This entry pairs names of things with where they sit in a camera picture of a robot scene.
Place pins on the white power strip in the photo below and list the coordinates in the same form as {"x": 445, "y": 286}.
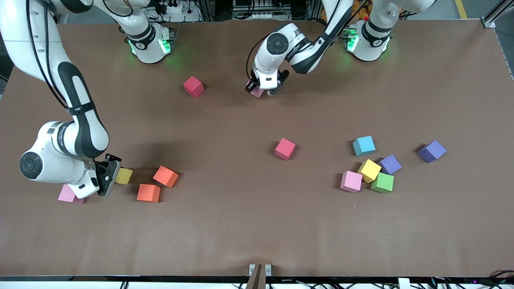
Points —
{"x": 176, "y": 9}

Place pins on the small metal table bracket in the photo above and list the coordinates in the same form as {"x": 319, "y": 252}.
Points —
{"x": 268, "y": 269}

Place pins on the small white box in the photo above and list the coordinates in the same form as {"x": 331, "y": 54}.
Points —
{"x": 403, "y": 283}

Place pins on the brown paper table cover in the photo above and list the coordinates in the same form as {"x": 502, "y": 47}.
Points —
{"x": 241, "y": 200}

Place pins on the red foam cube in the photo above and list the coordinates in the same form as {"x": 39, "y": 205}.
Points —
{"x": 193, "y": 86}
{"x": 285, "y": 149}

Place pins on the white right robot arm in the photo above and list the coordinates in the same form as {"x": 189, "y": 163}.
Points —
{"x": 52, "y": 160}

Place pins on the pile of orange fruits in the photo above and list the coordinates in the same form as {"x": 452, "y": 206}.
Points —
{"x": 361, "y": 11}

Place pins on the aluminium frame profile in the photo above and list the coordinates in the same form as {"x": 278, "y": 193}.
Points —
{"x": 498, "y": 10}

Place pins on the orange foam cube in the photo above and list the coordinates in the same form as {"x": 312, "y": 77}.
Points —
{"x": 165, "y": 176}
{"x": 148, "y": 192}

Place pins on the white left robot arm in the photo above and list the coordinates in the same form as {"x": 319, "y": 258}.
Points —
{"x": 277, "y": 44}

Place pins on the brown mounting bar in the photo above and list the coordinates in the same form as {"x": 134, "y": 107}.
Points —
{"x": 257, "y": 279}

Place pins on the pink foam cube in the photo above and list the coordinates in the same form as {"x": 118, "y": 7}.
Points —
{"x": 351, "y": 181}
{"x": 66, "y": 193}
{"x": 258, "y": 93}

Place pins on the white rack device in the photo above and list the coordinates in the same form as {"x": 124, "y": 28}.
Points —
{"x": 257, "y": 15}

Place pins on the yellow floor tape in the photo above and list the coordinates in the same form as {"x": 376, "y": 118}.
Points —
{"x": 461, "y": 9}

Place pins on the yellow foam cube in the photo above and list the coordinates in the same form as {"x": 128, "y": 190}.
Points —
{"x": 369, "y": 170}
{"x": 125, "y": 176}

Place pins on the cyan foam cube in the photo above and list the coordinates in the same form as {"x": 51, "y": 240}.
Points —
{"x": 364, "y": 145}

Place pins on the green foam cube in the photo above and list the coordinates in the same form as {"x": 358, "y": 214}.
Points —
{"x": 382, "y": 183}

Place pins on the purple foam cube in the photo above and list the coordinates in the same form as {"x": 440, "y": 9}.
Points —
{"x": 432, "y": 151}
{"x": 391, "y": 164}

